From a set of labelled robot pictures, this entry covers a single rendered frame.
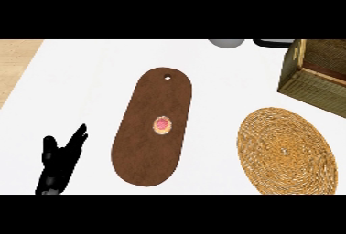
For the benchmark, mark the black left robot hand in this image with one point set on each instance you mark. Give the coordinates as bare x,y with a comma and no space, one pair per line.
58,164

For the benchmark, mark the round woven wicker placemat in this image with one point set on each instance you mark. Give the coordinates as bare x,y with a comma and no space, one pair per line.
289,152

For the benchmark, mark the olive green woven basket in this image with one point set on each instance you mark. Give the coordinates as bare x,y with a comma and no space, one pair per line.
316,76

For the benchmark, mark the brown oval wooden board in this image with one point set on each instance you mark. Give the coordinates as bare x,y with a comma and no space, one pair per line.
152,128

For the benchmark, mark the grey rounded object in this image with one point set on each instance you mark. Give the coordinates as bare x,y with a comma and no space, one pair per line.
227,43

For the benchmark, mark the black and grey appliance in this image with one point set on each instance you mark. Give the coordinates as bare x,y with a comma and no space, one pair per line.
273,42

